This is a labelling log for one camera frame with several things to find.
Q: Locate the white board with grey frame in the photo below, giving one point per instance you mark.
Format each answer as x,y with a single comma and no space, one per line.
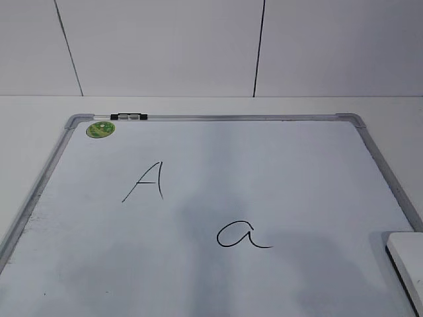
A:
210,216

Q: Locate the white board eraser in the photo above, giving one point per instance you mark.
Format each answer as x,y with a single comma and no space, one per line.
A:
405,252

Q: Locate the black and silver board clip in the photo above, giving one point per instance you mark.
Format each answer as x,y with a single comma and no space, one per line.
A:
128,117

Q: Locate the round green sticker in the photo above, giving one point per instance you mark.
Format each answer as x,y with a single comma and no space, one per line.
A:
99,130

